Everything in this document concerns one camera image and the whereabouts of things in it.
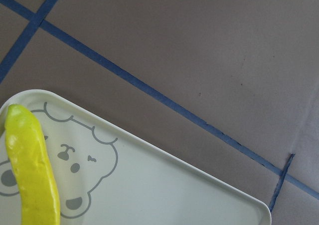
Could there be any white bear tray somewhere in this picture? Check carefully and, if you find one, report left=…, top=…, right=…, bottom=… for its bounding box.
left=0, top=89, right=272, bottom=225

